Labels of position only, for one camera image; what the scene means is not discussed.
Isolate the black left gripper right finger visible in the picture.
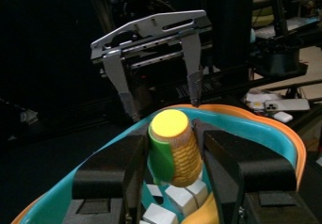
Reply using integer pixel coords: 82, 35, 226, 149
189, 119, 320, 224

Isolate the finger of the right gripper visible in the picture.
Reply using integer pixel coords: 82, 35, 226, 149
101, 50, 141, 122
178, 29, 204, 107

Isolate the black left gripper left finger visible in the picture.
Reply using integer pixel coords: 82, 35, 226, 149
61, 129, 150, 224

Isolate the toy corn with green husk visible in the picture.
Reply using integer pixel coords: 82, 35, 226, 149
145, 108, 204, 189

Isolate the teal plastic bowl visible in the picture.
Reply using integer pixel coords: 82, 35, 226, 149
17, 106, 299, 224

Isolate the yellow toy banana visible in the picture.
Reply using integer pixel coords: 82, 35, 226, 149
178, 192, 222, 224

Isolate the orange plastic bowl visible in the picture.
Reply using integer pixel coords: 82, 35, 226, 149
9, 103, 309, 224

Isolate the white toy cube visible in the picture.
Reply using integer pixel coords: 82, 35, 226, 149
162, 178, 209, 216
140, 201, 180, 224

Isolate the white earbuds case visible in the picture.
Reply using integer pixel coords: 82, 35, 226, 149
271, 110, 293, 124

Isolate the silver smartphone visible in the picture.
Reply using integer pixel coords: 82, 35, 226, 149
263, 97, 311, 113

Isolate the black frame post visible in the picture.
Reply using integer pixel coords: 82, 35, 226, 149
267, 0, 291, 38

